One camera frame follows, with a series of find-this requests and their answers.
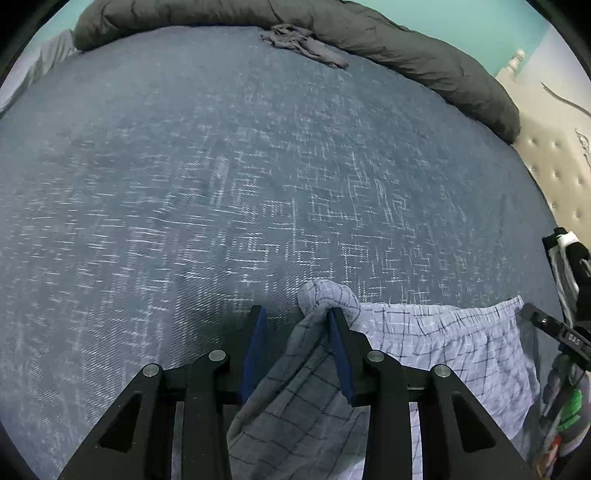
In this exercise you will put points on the dark grey duvet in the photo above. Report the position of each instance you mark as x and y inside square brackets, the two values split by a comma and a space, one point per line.
[415, 50]

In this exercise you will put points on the person's right hand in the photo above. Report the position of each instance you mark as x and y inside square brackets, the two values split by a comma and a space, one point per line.
[570, 410]

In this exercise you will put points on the blue patterned bed sheet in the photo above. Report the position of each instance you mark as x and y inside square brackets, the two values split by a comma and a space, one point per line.
[184, 184]

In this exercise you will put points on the blue plaid shorts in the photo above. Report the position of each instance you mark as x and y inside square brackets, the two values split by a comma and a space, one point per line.
[415, 332]

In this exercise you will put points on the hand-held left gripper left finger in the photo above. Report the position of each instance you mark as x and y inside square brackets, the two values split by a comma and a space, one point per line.
[251, 355]

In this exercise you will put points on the dark grey crumpled garment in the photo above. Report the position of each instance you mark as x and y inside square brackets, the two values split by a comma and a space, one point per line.
[314, 46]

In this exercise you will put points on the cream tufted headboard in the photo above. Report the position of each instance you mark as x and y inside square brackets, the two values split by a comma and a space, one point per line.
[558, 152]

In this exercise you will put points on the cream bedpost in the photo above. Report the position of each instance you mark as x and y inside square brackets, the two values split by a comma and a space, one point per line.
[512, 62]

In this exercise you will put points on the black white-striped folded garment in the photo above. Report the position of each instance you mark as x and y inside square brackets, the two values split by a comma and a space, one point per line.
[549, 242]

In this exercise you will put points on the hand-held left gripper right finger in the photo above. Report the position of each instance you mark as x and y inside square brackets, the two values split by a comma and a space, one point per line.
[340, 364]

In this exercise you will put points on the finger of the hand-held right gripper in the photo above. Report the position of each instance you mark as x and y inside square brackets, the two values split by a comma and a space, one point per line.
[540, 317]

